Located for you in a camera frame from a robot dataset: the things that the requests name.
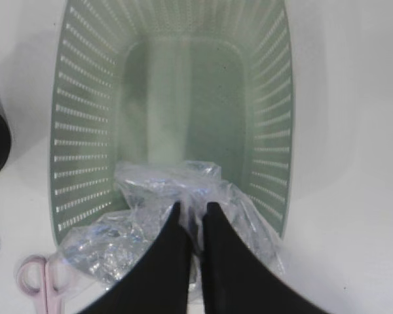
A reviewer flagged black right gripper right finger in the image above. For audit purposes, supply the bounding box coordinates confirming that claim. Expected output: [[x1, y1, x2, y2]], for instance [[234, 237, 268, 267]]
[[201, 202, 324, 314]]

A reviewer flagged pink scissors purple sheath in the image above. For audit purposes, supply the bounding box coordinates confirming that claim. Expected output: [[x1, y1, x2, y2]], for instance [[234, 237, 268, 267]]
[[16, 255, 69, 314]]

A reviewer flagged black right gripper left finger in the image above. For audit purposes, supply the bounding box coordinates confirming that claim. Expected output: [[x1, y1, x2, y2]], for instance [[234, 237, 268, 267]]
[[81, 202, 193, 314]]

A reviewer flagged clear plastic sheet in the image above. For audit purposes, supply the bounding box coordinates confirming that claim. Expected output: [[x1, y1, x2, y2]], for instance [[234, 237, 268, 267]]
[[59, 161, 284, 285]]

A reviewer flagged green plastic woven basket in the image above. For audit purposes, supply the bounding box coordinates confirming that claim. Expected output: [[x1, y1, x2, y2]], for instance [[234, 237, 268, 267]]
[[50, 0, 295, 243]]

